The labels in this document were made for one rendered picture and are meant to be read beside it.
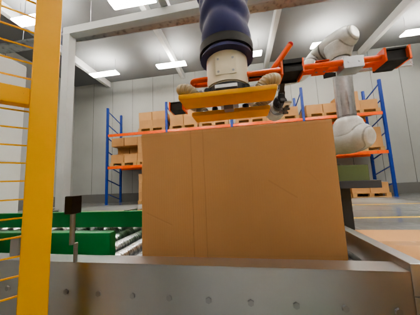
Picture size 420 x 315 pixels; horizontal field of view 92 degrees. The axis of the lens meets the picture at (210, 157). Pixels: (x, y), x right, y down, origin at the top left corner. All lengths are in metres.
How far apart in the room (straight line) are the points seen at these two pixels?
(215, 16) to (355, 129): 0.94
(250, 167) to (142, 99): 10.66
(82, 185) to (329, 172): 11.86
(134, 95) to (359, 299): 11.30
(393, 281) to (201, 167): 0.50
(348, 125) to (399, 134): 9.98
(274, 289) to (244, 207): 0.23
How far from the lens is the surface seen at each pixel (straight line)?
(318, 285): 0.53
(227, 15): 0.93
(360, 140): 1.37
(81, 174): 12.21
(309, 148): 0.66
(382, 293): 0.57
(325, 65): 0.94
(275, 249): 0.66
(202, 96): 0.73
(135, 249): 0.89
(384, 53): 1.01
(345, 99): 1.47
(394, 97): 11.70
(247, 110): 0.90
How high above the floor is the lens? 0.78
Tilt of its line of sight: 7 degrees up
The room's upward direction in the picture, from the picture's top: 3 degrees counter-clockwise
